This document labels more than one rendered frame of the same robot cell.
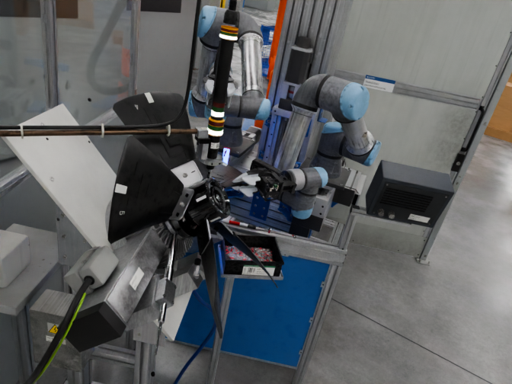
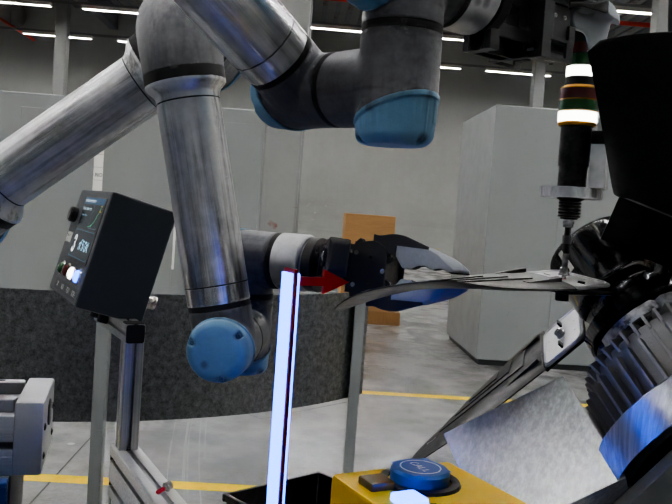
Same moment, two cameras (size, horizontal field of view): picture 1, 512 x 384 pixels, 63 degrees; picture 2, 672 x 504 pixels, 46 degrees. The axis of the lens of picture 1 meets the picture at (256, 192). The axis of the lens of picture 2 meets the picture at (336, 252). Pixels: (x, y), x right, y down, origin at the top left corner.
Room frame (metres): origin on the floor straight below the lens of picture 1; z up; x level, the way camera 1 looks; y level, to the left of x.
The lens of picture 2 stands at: (1.78, 0.81, 1.25)
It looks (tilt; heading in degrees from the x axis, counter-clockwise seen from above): 3 degrees down; 240
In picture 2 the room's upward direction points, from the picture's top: 4 degrees clockwise
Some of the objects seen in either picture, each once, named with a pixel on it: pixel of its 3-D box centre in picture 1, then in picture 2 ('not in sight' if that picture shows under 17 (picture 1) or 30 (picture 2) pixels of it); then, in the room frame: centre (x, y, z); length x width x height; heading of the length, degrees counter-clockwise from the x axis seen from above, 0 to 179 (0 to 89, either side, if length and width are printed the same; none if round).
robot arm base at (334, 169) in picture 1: (327, 161); not in sight; (1.78, -0.29, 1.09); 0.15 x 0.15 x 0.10
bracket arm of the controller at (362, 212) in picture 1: (380, 216); (117, 322); (1.44, -0.49, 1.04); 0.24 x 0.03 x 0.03; 89
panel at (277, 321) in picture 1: (225, 300); not in sight; (1.45, 0.04, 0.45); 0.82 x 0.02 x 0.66; 89
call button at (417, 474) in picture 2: not in sight; (419, 476); (1.46, 0.39, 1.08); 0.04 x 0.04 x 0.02
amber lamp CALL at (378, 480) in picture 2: not in sight; (376, 482); (1.49, 0.39, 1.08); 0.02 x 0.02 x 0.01; 89
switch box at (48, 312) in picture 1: (64, 331); not in sight; (0.88, 0.49, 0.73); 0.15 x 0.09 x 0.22; 89
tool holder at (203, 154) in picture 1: (209, 145); (583, 155); (1.09, 0.15, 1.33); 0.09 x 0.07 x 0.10; 124
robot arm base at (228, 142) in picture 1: (228, 131); not in sight; (1.90, 0.19, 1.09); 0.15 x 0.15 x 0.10
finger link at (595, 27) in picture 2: (209, 94); (597, 29); (1.11, 0.18, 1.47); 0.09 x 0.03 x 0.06; 0
